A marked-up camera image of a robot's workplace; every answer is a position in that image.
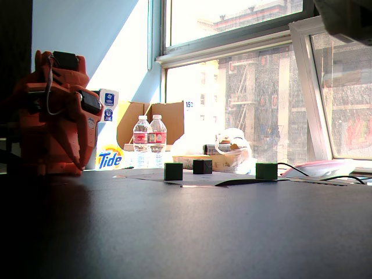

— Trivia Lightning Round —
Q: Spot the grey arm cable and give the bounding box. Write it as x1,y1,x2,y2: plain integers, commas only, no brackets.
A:
44,55,66,116

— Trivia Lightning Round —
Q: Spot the flat printed cardboard box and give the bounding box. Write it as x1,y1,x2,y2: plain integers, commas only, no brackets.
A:
171,153,245,173

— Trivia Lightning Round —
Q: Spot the clear water bottle red label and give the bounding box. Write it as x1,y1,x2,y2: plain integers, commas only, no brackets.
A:
149,114,168,169
133,115,152,169

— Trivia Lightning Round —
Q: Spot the orange gripper body black servo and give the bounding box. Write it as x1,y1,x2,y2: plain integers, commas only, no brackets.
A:
62,85,105,123

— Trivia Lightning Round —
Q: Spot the black cylindrical can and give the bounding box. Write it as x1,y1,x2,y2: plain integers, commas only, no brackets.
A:
202,144,233,155

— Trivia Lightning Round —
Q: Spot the black cube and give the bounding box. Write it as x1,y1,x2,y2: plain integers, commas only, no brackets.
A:
192,159,213,175

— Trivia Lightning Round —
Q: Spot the white flat strip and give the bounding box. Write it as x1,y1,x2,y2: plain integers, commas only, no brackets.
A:
286,176,349,187

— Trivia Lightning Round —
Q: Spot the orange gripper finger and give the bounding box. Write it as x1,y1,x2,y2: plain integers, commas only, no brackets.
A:
62,118,87,172
83,115,100,167

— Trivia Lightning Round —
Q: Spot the white open window sash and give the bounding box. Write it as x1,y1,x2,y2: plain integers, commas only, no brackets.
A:
288,15,372,170

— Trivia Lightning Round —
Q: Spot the pink white plastic object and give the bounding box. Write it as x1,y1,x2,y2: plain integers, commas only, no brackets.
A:
281,159,357,178

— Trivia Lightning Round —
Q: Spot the white Tide detergent box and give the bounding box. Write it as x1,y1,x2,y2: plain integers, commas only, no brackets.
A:
93,88,126,171

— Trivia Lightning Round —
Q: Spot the green cube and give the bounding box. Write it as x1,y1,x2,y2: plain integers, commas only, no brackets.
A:
255,162,278,180
163,162,184,182

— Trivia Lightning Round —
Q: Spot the grey window frame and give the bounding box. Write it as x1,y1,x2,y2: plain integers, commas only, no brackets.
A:
155,0,320,166

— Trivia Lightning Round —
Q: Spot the brown cardboard box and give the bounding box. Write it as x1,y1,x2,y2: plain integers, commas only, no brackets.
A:
116,100,185,152

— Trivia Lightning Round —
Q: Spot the black cable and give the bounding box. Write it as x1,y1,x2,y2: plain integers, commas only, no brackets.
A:
276,162,366,185

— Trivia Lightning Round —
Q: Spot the white paper grid sheet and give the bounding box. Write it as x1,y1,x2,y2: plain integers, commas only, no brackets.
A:
112,167,288,188

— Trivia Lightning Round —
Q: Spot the white plastic bag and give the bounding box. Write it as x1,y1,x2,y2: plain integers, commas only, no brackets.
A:
214,127,257,175

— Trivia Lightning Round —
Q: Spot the dark blurry object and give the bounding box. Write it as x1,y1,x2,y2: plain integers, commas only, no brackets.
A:
313,0,372,47

